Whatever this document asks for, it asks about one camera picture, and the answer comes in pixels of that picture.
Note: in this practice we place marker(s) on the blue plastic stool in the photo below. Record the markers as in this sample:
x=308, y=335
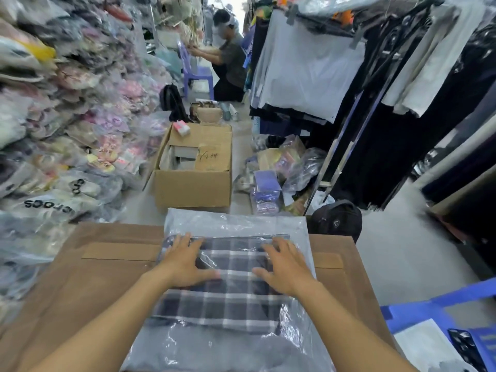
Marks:
x=438, y=306

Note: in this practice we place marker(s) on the white paper sheet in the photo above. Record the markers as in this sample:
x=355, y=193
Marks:
x=424, y=348

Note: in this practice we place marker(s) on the folded plaid garment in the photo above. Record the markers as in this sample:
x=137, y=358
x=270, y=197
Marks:
x=232, y=302

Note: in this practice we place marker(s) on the round black backpack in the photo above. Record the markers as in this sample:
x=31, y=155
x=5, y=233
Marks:
x=336, y=221

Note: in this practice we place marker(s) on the white hanging garment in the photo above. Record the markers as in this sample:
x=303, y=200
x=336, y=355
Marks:
x=306, y=69

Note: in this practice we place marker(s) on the purple wrapped packets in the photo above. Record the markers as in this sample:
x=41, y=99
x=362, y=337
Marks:
x=266, y=191

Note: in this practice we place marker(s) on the open cardboard box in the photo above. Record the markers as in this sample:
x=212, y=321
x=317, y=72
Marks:
x=193, y=185

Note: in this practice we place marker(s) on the person's right thumb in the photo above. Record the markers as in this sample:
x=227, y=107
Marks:
x=263, y=274

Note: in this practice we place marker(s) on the black patterned phone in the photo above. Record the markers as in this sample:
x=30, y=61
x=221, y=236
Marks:
x=465, y=346

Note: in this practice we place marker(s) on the person's right hand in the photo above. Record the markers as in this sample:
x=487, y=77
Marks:
x=288, y=273

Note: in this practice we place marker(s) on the pile of bagged shoes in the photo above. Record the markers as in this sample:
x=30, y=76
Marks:
x=58, y=112

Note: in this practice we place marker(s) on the person's left forearm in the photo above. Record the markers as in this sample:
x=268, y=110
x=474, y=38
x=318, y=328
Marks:
x=104, y=325

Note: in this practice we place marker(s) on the person's left hand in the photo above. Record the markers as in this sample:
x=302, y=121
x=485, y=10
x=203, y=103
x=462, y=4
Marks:
x=182, y=265

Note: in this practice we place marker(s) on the person's right forearm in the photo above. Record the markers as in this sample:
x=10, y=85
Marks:
x=348, y=329

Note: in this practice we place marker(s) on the person's left thumb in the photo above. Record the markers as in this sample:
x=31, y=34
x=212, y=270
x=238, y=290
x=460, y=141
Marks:
x=207, y=275

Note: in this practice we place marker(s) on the metal clothes rack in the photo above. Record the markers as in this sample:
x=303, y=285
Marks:
x=341, y=123

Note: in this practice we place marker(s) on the large closed cardboard box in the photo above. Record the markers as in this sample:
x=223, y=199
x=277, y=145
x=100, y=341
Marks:
x=97, y=275

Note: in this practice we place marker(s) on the heap of bagged goods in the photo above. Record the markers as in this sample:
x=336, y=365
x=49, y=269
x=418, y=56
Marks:
x=286, y=166

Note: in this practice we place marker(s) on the purple plastic chair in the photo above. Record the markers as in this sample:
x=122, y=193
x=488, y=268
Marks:
x=195, y=71

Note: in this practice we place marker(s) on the row of dark hanging clothes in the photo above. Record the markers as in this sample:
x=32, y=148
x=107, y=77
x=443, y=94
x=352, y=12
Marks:
x=407, y=123

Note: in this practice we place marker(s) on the clear plastic garment bag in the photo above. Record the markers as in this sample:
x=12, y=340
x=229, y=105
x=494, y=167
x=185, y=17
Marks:
x=232, y=224

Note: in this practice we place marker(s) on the white boxes inside carton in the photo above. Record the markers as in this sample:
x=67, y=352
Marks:
x=180, y=156

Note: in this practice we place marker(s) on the small pink white box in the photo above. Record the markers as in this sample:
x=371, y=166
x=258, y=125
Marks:
x=181, y=128

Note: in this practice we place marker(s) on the tall black backpack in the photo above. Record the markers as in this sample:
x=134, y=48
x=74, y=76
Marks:
x=172, y=102

